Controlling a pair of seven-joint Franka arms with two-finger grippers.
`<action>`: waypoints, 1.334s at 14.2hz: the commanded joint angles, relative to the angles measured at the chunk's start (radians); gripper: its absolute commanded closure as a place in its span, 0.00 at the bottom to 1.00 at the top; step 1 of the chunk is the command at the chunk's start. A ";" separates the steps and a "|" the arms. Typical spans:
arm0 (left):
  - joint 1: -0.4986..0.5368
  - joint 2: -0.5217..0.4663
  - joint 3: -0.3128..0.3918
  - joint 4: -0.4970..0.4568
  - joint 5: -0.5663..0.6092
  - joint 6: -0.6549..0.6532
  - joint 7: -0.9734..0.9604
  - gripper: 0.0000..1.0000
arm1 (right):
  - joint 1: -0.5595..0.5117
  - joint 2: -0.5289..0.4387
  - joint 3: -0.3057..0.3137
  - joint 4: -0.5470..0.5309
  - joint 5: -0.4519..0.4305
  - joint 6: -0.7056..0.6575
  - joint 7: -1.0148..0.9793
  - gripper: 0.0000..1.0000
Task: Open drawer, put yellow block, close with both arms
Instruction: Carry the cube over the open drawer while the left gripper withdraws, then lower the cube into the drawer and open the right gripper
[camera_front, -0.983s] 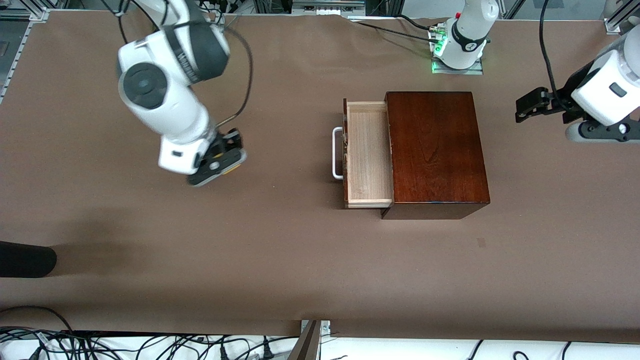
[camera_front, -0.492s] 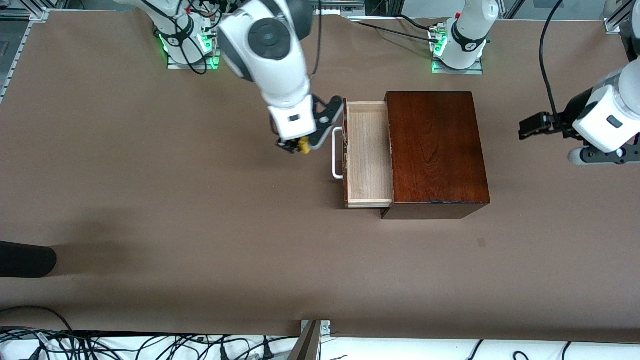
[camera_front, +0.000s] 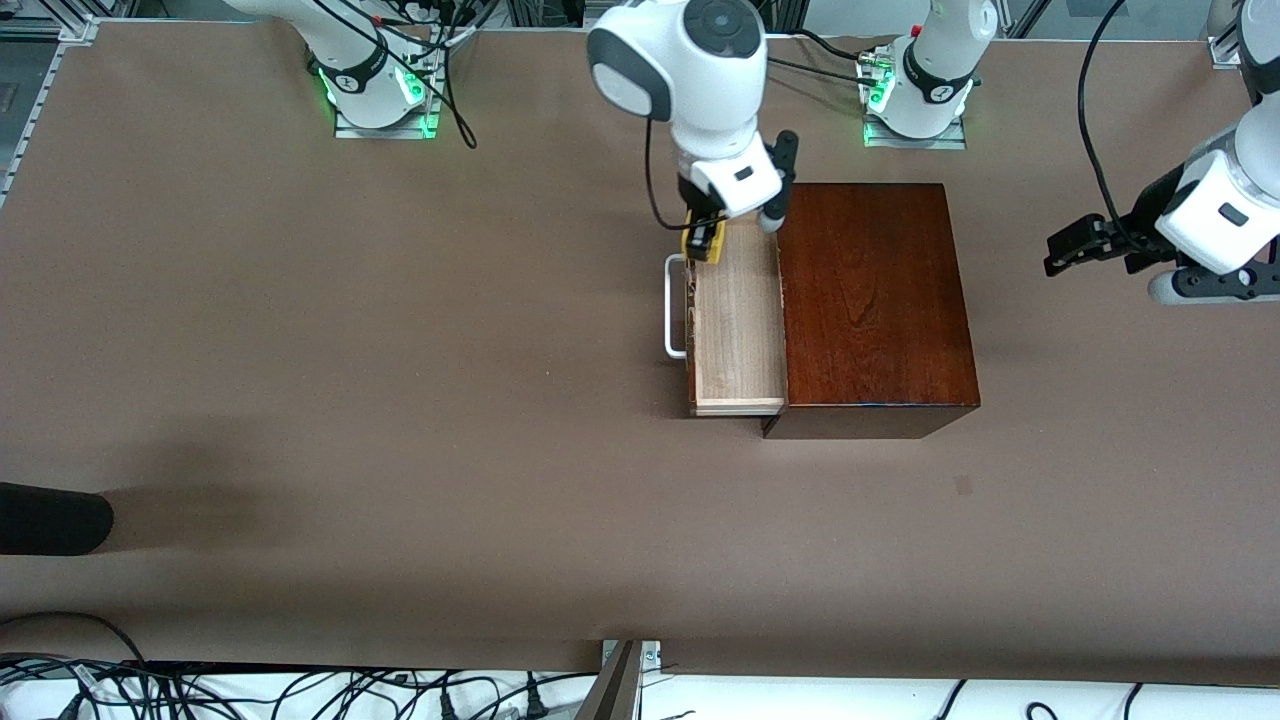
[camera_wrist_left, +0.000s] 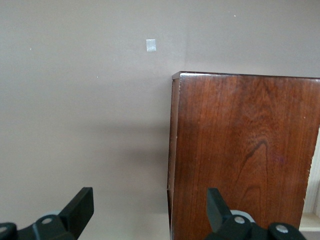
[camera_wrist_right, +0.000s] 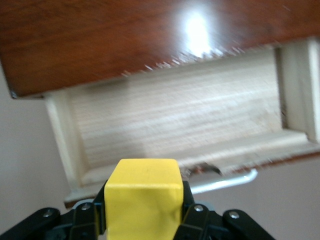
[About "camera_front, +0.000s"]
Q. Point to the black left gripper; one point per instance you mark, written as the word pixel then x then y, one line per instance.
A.
pixel 1146 217

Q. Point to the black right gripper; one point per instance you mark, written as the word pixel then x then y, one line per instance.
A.
pixel 694 198

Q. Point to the yellow block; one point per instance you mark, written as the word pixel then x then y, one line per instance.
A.
pixel 714 255

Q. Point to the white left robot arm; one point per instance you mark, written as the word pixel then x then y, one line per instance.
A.
pixel 1220 200

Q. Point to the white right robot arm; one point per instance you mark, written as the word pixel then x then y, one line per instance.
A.
pixel 700 80

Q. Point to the dark brown wooden cabinet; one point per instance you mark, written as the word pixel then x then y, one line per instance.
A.
pixel 880 300

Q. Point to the brown table mat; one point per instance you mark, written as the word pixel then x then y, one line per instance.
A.
pixel 500 500

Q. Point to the black power plug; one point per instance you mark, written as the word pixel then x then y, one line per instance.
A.
pixel 449 706
pixel 536 700

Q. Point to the black rounded object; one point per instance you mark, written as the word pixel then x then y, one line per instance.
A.
pixel 50 518

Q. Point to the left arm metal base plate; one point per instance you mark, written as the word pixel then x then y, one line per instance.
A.
pixel 880 140

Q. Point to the black frame post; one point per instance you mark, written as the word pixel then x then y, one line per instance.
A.
pixel 785 12

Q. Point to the metal corner bracket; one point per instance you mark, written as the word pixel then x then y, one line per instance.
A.
pixel 80 28
pixel 1225 53

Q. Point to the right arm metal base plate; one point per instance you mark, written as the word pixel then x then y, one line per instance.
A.
pixel 350 132

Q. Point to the grey metal post with bracket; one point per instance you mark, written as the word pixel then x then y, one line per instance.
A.
pixel 615 690

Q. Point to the aluminium table edge rail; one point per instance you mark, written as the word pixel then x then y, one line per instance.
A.
pixel 41 95

